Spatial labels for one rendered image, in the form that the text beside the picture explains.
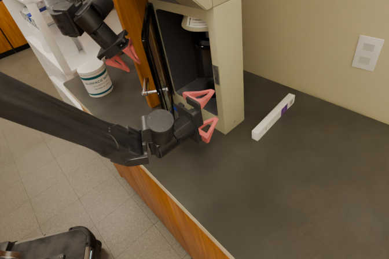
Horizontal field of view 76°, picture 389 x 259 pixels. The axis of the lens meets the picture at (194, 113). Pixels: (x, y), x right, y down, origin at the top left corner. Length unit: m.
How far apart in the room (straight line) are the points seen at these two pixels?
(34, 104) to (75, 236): 1.39
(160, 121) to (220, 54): 0.33
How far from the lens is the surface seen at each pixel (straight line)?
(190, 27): 0.83
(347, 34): 1.03
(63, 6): 0.80
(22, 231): 2.36
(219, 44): 0.75
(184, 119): 0.60
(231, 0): 0.75
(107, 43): 0.76
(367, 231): 0.81
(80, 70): 1.34
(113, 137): 0.53
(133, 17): 0.99
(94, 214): 2.11
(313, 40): 1.08
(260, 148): 0.91
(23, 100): 0.45
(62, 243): 1.80
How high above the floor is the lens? 1.62
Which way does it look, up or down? 40 degrees down
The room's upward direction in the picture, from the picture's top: 11 degrees counter-clockwise
